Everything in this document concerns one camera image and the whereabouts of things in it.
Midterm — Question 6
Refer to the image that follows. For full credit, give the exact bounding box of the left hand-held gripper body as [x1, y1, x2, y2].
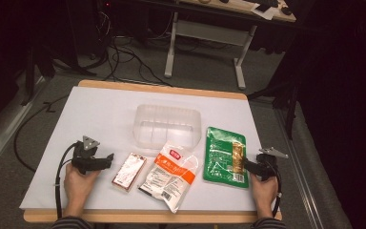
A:
[71, 135, 112, 176]

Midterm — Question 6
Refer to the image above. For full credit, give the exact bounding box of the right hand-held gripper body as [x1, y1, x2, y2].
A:
[254, 146, 290, 182]

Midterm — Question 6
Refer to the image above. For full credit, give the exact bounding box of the small red and yellow box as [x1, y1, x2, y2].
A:
[111, 152, 148, 194]

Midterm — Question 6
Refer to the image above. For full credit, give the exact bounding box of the green food packet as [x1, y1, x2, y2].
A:
[202, 126, 250, 189]

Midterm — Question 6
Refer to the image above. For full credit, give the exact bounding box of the clear plastic container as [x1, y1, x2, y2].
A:
[132, 103, 203, 151]

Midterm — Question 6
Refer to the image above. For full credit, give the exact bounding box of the person's right hand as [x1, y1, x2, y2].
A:
[250, 173, 279, 211]

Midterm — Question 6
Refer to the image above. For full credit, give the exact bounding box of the person's left hand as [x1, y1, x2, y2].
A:
[64, 163, 101, 206]

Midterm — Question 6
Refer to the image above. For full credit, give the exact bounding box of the white table cover sheet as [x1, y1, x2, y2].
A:
[19, 85, 270, 212]

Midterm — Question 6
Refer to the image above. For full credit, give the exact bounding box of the white and orange packet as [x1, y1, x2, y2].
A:
[137, 140, 200, 215]

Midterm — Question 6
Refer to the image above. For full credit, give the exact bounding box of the black floor stand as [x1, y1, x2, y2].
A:
[20, 0, 98, 107]
[247, 77, 303, 141]

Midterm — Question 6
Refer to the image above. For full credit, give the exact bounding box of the wooden desk with white legs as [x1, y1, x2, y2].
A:
[132, 0, 298, 91]

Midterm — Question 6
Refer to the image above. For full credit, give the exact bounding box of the white paper sheet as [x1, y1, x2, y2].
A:
[250, 2, 280, 21]

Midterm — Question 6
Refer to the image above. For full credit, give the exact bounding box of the black device on desk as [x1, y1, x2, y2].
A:
[254, 0, 280, 13]

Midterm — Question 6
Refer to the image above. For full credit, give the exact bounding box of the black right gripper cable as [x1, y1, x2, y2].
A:
[266, 160, 283, 219]

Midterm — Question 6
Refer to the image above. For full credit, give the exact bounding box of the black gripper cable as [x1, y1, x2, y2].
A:
[54, 141, 79, 220]
[266, 160, 283, 219]

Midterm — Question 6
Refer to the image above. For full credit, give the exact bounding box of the metal floor rail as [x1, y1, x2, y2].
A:
[0, 75, 47, 185]
[274, 100, 326, 229]

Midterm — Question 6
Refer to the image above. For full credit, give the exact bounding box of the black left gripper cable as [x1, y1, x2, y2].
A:
[54, 141, 79, 220]

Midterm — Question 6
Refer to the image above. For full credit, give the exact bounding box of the long black floor cable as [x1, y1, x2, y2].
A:
[13, 94, 71, 174]

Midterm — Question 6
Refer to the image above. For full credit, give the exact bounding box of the tangle of black floor cables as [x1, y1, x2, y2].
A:
[95, 10, 173, 88]

